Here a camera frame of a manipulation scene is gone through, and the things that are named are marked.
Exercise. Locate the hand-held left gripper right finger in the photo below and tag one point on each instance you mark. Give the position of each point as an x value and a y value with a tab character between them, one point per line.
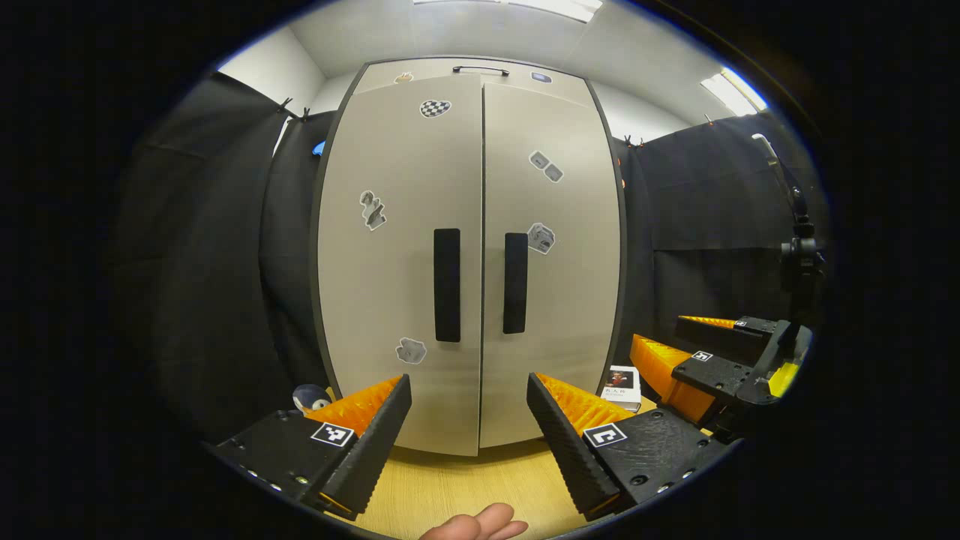
562	446

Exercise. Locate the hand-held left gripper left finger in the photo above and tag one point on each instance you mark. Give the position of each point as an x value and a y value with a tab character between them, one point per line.
375	450

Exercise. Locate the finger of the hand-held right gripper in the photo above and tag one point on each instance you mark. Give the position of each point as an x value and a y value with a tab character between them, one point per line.
709	369
720	334

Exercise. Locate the white shoe cabinet door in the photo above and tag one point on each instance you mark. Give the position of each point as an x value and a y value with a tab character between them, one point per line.
390	300
570	315

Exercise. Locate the white shoe cabinet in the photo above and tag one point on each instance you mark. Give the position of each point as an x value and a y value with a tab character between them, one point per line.
465	67

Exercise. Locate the dark round plush toy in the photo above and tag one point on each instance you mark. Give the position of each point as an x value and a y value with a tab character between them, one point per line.
309	397

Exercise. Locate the white book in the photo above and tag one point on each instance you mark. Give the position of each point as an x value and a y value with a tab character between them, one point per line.
622	386

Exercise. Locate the ceiling light panel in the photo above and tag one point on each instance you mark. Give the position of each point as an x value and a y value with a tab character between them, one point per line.
733	91
555	6

